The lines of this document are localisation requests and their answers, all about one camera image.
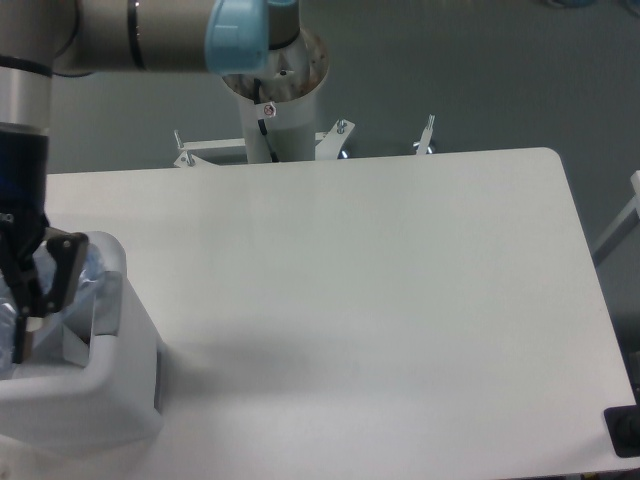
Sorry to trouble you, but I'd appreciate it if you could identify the white frame at right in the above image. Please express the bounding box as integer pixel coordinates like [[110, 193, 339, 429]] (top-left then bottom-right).
[[592, 170, 639, 267]]

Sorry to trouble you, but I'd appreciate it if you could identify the clear plastic bag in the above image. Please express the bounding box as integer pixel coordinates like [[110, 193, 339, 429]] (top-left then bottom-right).
[[13, 299, 94, 370]]

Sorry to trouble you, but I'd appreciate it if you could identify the clear plastic bottle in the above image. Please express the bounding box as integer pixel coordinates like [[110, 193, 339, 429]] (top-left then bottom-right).
[[1, 233, 105, 373]]

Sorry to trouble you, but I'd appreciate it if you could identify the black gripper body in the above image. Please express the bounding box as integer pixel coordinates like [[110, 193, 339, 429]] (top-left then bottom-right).
[[1, 130, 49, 260]]

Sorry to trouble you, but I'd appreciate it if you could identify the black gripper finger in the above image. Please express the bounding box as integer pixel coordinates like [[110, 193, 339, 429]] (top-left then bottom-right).
[[10, 232, 89, 364]]

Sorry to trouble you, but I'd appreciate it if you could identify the white right base bracket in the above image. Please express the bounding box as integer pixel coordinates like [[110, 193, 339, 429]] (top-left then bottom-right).
[[413, 114, 436, 155]]

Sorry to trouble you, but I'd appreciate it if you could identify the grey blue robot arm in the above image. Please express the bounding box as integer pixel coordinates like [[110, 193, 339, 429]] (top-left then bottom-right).
[[1, 1, 300, 364]]

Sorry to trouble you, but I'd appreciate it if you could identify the black cable on pedestal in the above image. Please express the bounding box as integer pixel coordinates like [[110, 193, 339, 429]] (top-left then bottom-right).
[[252, 77, 280, 164]]

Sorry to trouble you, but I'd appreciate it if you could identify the white trash can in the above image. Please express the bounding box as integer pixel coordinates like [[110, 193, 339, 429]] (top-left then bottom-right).
[[1, 231, 164, 450]]

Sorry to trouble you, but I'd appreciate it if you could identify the white base bracket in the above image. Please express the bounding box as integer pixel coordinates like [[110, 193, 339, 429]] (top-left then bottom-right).
[[413, 114, 436, 155], [173, 130, 247, 168], [315, 119, 356, 161]]

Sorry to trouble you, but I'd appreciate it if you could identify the black table clamp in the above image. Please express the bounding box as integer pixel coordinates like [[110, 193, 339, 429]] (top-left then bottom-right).
[[604, 405, 639, 458]]

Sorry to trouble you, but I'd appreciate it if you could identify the white left base bracket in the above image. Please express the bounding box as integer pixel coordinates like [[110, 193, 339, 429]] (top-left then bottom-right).
[[173, 130, 247, 168]]

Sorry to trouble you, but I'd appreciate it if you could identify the white middle base bracket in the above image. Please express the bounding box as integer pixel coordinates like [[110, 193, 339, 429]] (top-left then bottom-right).
[[315, 119, 356, 161]]

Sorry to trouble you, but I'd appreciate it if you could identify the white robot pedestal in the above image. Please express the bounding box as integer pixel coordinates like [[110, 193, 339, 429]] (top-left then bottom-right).
[[223, 28, 329, 164]]

